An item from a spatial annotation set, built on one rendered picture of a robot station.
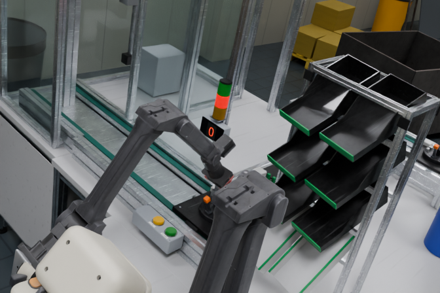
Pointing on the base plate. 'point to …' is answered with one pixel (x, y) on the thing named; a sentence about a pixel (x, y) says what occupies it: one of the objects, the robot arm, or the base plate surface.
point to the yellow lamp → (219, 113)
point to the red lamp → (221, 101)
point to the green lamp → (224, 89)
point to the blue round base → (433, 236)
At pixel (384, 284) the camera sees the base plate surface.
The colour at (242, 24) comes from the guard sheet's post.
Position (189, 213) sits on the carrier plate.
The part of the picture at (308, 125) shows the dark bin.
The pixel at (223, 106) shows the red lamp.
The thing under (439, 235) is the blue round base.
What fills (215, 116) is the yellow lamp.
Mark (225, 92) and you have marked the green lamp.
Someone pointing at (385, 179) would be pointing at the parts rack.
